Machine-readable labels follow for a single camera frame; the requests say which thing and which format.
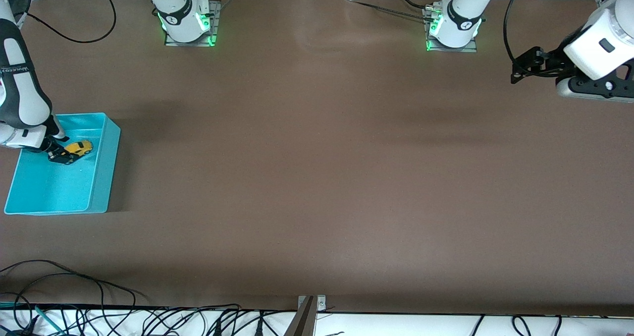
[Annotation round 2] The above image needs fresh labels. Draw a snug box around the yellow beetle toy car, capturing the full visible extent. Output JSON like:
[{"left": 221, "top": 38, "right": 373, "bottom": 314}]
[{"left": 63, "top": 139, "right": 94, "bottom": 157}]

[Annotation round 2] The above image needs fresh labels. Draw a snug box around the turquoise plastic bin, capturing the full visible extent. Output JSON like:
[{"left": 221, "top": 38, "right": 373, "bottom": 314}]
[{"left": 4, "top": 112, "right": 121, "bottom": 215}]

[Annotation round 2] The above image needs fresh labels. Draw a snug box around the white ledge board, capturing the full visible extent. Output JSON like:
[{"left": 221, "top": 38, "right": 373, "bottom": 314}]
[{"left": 0, "top": 304, "right": 634, "bottom": 336}]

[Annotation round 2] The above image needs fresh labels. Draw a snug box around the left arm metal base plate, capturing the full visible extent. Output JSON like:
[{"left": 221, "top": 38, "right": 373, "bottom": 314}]
[{"left": 425, "top": 6, "right": 479, "bottom": 53}]

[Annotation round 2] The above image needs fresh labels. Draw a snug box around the black looping cable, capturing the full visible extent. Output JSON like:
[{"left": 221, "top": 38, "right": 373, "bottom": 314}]
[{"left": 22, "top": 0, "right": 117, "bottom": 44}]

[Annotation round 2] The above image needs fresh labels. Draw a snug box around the long black table cable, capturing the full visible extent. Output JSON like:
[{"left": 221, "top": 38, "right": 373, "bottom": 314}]
[{"left": 0, "top": 260, "right": 149, "bottom": 327}]

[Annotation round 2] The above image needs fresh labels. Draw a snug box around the black cable to arm base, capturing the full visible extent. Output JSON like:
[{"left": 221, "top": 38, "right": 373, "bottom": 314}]
[{"left": 347, "top": 0, "right": 429, "bottom": 19}]

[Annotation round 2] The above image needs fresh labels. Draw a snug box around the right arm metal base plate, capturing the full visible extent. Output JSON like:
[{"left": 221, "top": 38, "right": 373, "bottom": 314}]
[{"left": 164, "top": 0, "right": 221, "bottom": 47}]

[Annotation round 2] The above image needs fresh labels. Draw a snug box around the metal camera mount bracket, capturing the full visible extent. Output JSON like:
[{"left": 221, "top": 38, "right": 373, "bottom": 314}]
[{"left": 285, "top": 295, "right": 327, "bottom": 336}]

